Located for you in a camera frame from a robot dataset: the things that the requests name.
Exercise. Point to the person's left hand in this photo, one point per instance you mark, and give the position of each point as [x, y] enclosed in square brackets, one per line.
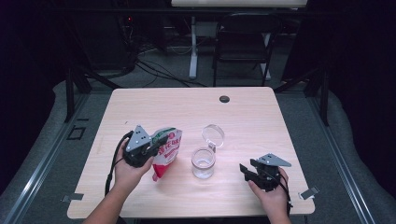
[126, 174]

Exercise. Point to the person's right hand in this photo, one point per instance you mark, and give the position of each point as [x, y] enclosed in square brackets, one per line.
[275, 200]

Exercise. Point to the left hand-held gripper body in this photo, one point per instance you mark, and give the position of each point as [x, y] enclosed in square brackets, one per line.
[138, 140]

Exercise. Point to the aluminium floor rail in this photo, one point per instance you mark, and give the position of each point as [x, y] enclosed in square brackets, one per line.
[37, 177]
[342, 174]

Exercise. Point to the clear jar with hinged lid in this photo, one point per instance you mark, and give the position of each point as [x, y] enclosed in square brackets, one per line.
[204, 163]

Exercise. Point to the white desk leg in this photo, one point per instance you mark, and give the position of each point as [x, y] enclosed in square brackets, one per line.
[193, 53]
[267, 67]

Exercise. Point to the grey tape strip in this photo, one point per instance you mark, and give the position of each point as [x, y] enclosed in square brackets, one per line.
[308, 193]
[73, 197]

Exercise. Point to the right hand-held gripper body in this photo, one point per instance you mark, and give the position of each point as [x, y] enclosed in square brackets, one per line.
[271, 161]

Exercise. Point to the dark equipment cabinet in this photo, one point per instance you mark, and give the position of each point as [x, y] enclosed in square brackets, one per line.
[102, 40]

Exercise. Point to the black metal stand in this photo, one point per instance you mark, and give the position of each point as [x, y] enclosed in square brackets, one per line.
[69, 96]
[324, 99]

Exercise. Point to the black folding chair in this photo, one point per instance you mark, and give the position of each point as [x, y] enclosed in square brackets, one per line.
[243, 40]

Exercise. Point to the red and white plastic bag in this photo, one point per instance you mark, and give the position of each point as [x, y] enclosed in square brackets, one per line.
[168, 152]

